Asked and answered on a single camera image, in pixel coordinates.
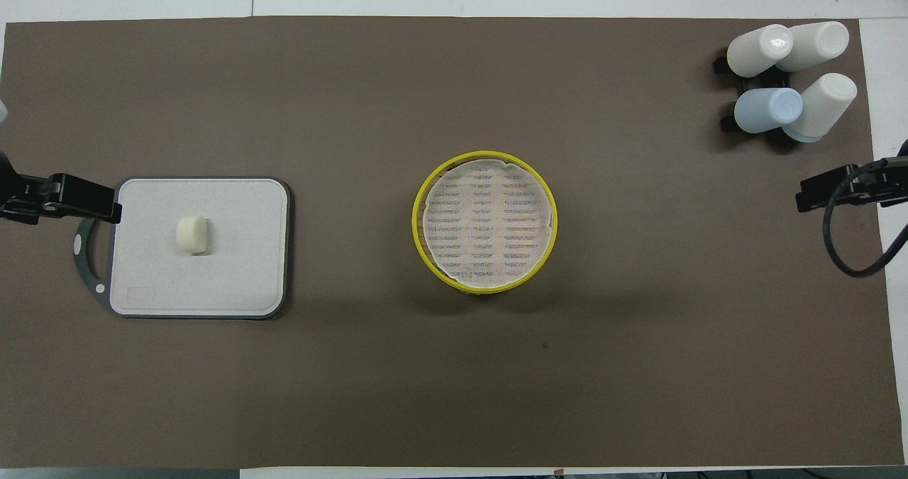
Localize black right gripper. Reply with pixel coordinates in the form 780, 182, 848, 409
797, 157, 908, 214

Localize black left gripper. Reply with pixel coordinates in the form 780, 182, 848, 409
0, 153, 121, 226

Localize white steamed bun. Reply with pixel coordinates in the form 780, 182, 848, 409
176, 215, 209, 255

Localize yellow bowl with paper liner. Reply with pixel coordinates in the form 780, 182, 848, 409
412, 151, 559, 295

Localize white plastic cup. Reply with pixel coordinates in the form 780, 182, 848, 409
726, 24, 794, 78
777, 21, 850, 72
782, 73, 858, 143

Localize light blue plastic cup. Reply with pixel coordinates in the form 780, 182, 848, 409
733, 87, 804, 135

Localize black cup rack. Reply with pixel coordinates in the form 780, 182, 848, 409
713, 53, 792, 136

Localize brown table mat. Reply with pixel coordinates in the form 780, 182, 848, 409
0, 16, 905, 469

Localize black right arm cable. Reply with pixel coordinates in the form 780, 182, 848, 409
822, 158, 908, 278

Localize white cutting board grey handle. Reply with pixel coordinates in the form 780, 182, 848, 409
72, 177, 292, 321

